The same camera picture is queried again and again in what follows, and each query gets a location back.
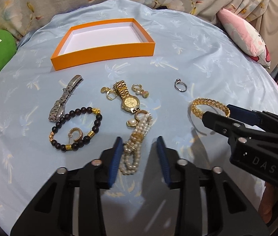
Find pearl and gold bracelet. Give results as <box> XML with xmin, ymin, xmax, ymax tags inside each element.
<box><xmin>118</xmin><ymin>109</ymin><xmax>153</xmax><ymax>176</ymax></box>

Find black bead bracelet gold charms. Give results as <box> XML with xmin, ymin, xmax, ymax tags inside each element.
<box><xmin>49</xmin><ymin>107</ymin><xmax>103</xmax><ymax>152</ymax></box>

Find light blue bedsheet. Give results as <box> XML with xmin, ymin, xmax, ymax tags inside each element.
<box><xmin>0</xmin><ymin>0</ymin><xmax>278</xmax><ymax>235</ymax></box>

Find silver metal wristwatch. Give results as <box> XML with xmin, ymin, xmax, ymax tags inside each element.
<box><xmin>48</xmin><ymin>75</ymin><xmax>83</xmax><ymax>123</ymax></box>

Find pink white cushion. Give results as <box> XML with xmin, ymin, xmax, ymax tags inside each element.
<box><xmin>217</xmin><ymin>9</ymin><xmax>271</xmax><ymax>69</ymax></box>

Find gold ring earring pair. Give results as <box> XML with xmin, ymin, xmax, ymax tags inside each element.
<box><xmin>101</xmin><ymin>87</ymin><xmax>118</xmax><ymax>101</ymax></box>

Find person's hand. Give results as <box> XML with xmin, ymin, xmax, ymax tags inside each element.
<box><xmin>258</xmin><ymin>182</ymin><xmax>278</xmax><ymax>224</ymax></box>

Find gold pearl drop earrings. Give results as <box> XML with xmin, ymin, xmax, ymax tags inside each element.
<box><xmin>131</xmin><ymin>84</ymin><xmax>149</xmax><ymax>98</ymax></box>

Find gold pearl brooch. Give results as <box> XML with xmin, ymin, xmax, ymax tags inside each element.
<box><xmin>126</xmin><ymin>118</ymin><xmax>138</xmax><ymax>128</ymax></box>

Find gold woven bangle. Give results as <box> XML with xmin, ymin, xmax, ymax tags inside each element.
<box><xmin>191</xmin><ymin>98</ymin><xmax>230</xmax><ymax>119</ymax></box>

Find silver ring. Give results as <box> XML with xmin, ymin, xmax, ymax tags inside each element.
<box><xmin>174</xmin><ymin>78</ymin><xmax>188</xmax><ymax>93</ymax></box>

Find orange cardboard box tray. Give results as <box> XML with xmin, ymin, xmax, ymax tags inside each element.
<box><xmin>50</xmin><ymin>18</ymin><xmax>155</xmax><ymax>71</ymax></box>

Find gold wristwatch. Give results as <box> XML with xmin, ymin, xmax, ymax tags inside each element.
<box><xmin>113</xmin><ymin>80</ymin><xmax>140</xmax><ymax>113</ymax></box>

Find gold hoop earring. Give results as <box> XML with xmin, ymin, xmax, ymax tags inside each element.
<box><xmin>68</xmin><ymin>127</ymin><xmax>83</xmax><ymax>144</ymax></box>

